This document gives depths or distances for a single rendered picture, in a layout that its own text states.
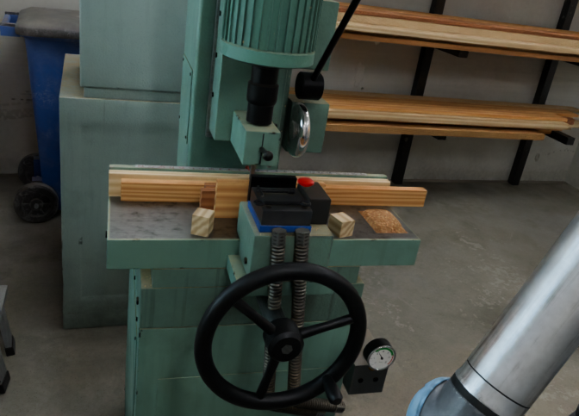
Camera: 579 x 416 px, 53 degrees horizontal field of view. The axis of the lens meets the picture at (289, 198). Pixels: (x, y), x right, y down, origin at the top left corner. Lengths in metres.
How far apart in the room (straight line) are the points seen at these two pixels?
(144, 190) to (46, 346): 1.19
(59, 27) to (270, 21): 1.80
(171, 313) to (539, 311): 0.67
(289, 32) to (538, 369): 0.66
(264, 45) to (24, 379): 1.47
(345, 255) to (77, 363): 1.28
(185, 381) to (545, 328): 0.74
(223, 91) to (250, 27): 0.22
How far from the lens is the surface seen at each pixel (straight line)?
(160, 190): 1.16
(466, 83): 4.17
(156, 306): 1.11
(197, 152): 1.34
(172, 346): 1.17
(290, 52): 1.05
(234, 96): 1.22
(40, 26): 2.74
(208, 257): 1.06
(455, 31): 3.46
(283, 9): 1.03
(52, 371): 2.16
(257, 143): 1.11
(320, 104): 1.34
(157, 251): 1.05
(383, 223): 1.19
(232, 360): 1.21
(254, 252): 0.96
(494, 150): 4.50
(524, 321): 0.71
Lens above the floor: 1.40
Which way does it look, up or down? 23 degrees down
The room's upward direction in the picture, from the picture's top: 9 degrees clockwise
